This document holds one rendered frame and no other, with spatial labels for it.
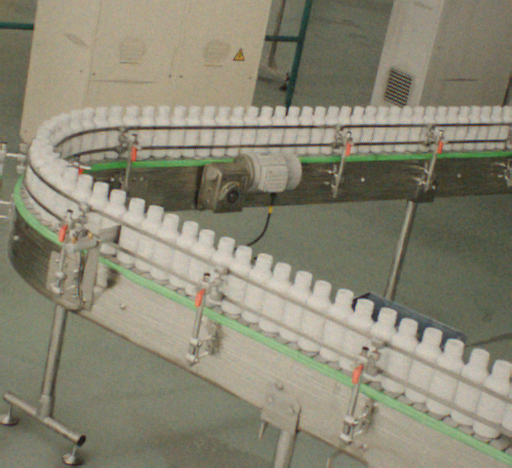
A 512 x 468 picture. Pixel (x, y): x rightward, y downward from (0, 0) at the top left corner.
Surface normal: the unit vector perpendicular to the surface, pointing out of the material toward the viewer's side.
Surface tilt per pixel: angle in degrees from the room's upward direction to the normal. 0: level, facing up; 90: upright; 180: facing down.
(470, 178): 90
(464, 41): 90
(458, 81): 90
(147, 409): 0
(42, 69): 90
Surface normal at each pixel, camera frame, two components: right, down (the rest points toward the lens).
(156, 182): 0.57, 0.37
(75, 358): 0.18, -0.93
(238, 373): -0.58, 0.16
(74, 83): -0.80, 0.04
